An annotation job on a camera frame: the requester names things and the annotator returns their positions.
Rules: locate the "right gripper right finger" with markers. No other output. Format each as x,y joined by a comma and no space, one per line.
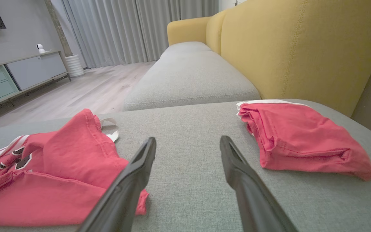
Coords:
253,199

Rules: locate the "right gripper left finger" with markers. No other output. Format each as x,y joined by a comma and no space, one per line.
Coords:
124,193

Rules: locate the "red white-trimmed jersey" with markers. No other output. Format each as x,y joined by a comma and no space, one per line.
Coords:
60,167

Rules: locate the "red Bulls 23 shorts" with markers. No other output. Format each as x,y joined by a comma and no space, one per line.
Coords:
301,141

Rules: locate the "medium grey sofa seat cushion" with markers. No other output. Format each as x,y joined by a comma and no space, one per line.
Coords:
188,80

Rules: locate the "white ribbed cylinder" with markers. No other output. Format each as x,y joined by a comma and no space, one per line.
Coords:
74,66

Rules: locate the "grey and green TV cabinet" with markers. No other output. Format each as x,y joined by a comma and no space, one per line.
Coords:
34,69

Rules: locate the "small grey sofa seat cushion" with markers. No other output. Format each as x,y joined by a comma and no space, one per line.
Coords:
185,46

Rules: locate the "wide yellow sofa back cushion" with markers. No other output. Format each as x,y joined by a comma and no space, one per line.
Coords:
301,48

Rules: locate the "grey pleated curtain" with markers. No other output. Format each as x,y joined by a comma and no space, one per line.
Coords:
124,29

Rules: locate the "narrow yellow sofa back cushion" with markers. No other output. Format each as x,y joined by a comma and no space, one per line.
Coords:
214,32

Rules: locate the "yellow sofa end cushion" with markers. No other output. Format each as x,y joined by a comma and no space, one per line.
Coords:
185,29

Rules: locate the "small white security camera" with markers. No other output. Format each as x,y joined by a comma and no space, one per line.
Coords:
40,47

